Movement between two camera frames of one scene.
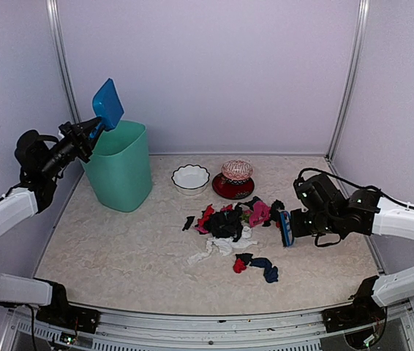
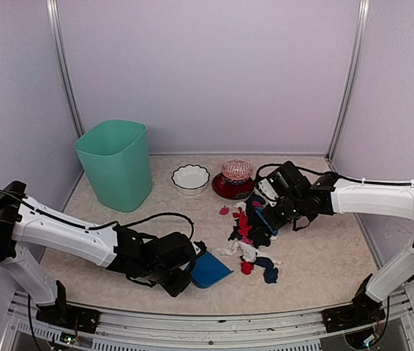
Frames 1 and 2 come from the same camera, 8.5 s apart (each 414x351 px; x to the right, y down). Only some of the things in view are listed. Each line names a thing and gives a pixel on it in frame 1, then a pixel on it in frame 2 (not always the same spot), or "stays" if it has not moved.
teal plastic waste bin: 119,171 stays
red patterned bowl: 232,189 stays
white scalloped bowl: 191,180 stays
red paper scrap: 238,266 to 246,267
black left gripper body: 75,142 to 159,275
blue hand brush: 287,229 to 257,206
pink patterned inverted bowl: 237,170 stays
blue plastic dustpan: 107,105 to 207,270
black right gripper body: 302,229 to 291,210
